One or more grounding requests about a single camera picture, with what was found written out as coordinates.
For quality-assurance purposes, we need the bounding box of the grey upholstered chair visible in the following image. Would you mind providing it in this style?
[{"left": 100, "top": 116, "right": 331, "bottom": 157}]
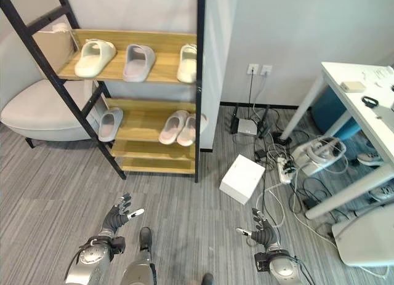
[{"left": 0, "top": 78, "right": 102, "bottom": 149}]

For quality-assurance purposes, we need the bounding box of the pale green slipper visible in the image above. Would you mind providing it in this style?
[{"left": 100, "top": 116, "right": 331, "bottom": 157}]
[
  {"left": 74, "top": 38, "right": 118, "bottom": 78},
  {"left": 176, "top": 43, "right": 198, "bottom": 84}
]

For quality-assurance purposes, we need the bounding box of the black wooden shoe rack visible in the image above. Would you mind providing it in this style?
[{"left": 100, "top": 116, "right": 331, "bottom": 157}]
[{"left": 0, "top": 0, "right": 206, "bottom": 183}]

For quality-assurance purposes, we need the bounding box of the white table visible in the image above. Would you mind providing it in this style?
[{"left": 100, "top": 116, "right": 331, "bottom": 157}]
[{"left": 279, "top": 61, "right": 394, "bottom": 220}]

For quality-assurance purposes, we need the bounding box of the white cardboard box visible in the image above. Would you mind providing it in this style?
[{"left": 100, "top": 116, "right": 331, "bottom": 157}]
[{"left": 219, "top": 154, "right": 266, "bottom": 206}]

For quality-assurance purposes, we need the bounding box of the white VR headset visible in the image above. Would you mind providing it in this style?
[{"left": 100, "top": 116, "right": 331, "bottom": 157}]
[{"left": 291, "top": 135, "right": 347, "bottom": 177}]

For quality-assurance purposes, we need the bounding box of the lavender grey slipper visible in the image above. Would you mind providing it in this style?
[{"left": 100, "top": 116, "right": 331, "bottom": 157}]
[
  {"left": 123, "top": 44, "right": 156, "bottom": 82},
  {"left": 97, "top": 108, "right": 124, "bottom": 143}
]

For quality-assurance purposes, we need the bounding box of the black cable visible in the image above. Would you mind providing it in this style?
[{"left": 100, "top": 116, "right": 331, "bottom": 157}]
[{"left": 247, "top": 70, "right": 255, "bottom": 119}]

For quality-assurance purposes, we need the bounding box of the person's shoe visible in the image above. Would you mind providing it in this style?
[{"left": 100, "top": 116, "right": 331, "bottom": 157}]
[
  {"left": 356, "top": 151, "right": 385, "bottom": 167},
  {"left": 369, "top": 186, "right": 394, "bottom": 201}
]

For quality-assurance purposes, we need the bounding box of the white cable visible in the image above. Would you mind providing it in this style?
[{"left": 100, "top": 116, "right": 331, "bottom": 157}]
[{"left": 255, "top": 183, "right": 339, "bottom": 246}]

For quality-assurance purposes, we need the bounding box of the small beige box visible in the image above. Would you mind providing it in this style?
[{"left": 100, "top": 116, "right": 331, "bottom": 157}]
[{"left": 340, "top": 81, "right": 364, "bottom": 93}]

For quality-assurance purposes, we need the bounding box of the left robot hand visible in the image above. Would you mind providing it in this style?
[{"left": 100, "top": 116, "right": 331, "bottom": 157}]
[{"left": 101, "top": 193, "right": 145, "bottom": 237}]

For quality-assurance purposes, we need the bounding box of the silver router box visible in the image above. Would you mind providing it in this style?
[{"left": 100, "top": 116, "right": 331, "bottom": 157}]
[{"left": 236, "top": 118, "right": 259, "bottom": 135}]

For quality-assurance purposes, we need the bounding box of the pink slipper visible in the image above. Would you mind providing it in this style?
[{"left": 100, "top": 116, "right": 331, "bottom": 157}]
[
  {"left": 176, "top": 113, "right": 209, "bottom": 147},
  {"left": 158, "top": 110, "right": 190, "bottom": 145}
]

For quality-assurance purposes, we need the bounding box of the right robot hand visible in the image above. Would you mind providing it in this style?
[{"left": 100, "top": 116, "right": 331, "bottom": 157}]
[{"left": 235, "top": 207, "right": 281, "bottom": 248}]

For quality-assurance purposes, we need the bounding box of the blue bin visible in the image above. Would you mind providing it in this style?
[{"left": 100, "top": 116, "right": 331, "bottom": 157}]
[{"left": 309, "top": 86, "right": 363, "bottom": 141}]

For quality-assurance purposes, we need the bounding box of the white power strip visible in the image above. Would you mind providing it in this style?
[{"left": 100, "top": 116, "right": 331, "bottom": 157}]
[{"left": 276, "top": 156, "right": 292, "bottom": 185}]

